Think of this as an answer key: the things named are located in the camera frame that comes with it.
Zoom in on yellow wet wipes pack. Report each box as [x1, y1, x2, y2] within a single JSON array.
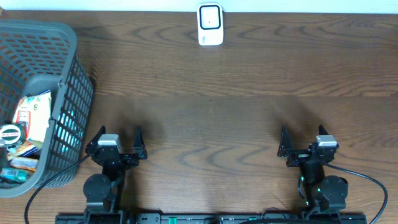
[[12, 90, 52, 149]]

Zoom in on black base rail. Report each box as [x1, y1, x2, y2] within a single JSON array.
[[55, 212, 368, 224]]

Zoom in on grey plastic basket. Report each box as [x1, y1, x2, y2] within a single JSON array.
[[1, 19, 94, 198]]

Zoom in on left black cable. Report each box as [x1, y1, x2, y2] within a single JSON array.
[[24, 154, 91, 224]]

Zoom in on teal tissue pack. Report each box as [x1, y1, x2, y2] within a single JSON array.
[[1, 168, 32, 183]]

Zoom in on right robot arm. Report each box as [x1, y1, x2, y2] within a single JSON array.
[[277, 125, 348, 213]]

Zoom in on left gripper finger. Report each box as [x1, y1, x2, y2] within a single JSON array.
[[88, 126, 106, 149], [133, 126, 146, 153]]

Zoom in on white barcode scanner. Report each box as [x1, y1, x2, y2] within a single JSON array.
[[197, 2, 224, 46]]

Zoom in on right black cable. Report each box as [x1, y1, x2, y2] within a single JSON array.
[[320, 160, 389, 224]]

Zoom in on black cable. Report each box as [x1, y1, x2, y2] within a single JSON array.
[[24, 154, 91, 224], [320, 160, 389, 224]]

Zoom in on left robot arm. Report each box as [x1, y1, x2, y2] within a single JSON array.
[[83, 126, 147, 214]]

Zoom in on orange tissue pack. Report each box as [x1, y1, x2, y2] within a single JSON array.
[[9, 157, 39, 172]]

